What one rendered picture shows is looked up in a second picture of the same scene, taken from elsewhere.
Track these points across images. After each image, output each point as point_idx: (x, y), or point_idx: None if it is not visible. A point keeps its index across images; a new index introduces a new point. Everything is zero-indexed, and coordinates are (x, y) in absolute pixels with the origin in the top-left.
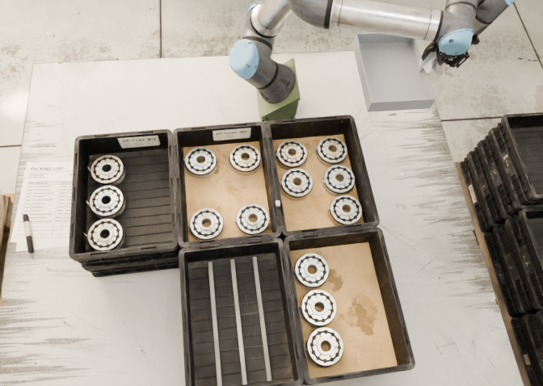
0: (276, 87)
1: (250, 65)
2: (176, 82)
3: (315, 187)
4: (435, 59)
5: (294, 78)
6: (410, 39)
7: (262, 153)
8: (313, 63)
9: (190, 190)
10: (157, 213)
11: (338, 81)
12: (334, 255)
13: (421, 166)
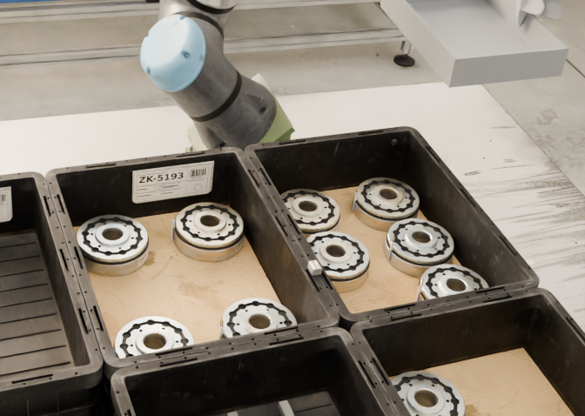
0: (243, 111)
1: (191, 52)
2: (12, 158)
3: (374, 268)
4: None
5: (273, 99)
6: None
7: (243, 218)
8: (289, 110)
9: (97, 298)
10: (27, 350)
11: (347, 132)
12: (460, 379)
13: (561, 246)
